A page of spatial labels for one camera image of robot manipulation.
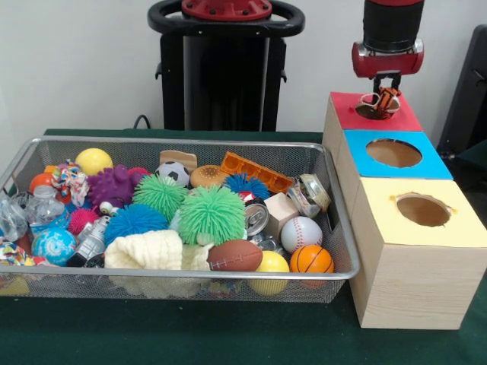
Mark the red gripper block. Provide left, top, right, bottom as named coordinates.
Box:
left=350, top=37, right=425, bottom=96

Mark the orange striped plush tiger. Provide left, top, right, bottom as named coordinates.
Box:
left=359, top=86, right=403, bottom=117

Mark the tan burger toy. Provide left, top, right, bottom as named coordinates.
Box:
left=189, top=165, right=231, bottom=189

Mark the green spiky rubber ball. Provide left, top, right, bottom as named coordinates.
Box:
left=132, top=174, right=190, bottom=221
left=177, top=186, right=247, bottom=244

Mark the blue spiky rubber ball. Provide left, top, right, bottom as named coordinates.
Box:
left=103, top=205, right=170, bottom=244

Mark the purple knobbly ball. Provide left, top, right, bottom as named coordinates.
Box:
left=87, top=163, right=142, bottom=208

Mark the wooden three-hole box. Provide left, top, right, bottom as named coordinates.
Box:
left=321, top=91, right=487, bottom=330

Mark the silver mesh bin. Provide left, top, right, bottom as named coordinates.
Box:
left=0, top=135, right=361, bottom=304

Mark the black upright panel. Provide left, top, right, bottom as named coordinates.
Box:
left=436, top=24, right=487, bottom=155

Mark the green cloth side table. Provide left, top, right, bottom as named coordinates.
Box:
left=454, top=137, right=487, bottom=168

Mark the small blue spiky ball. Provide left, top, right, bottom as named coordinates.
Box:
left=224, top=173, right=272, bottom=201

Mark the white baseball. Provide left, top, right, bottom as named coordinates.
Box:
left=280, top=216, right=323, bottom=255

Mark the orange basketball toy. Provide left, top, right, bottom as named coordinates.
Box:
left=289, top=244, right=335, bottom=275

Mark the yellow smooth ball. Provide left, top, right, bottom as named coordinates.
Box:
left=249, top=250, right=291, bottom=297

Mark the brown football toy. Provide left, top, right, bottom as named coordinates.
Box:
left=206, top=239, right=264, bottom=272

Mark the black and white soccer ball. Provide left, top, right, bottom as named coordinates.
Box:
left=154, top=161, right=190, bottom=187

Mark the cream knitted cloth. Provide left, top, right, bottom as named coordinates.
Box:
left=104, top=230, right=214, bottom=300

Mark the dark green tablecloth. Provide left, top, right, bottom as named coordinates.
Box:
left=0, top=128, right=487, bottom=365

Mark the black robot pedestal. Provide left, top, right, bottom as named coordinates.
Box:
left=147, top=0, right=306, bottom=132

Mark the black looped cable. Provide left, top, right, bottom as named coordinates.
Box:
left=132, top=113, right=153, bottom=130

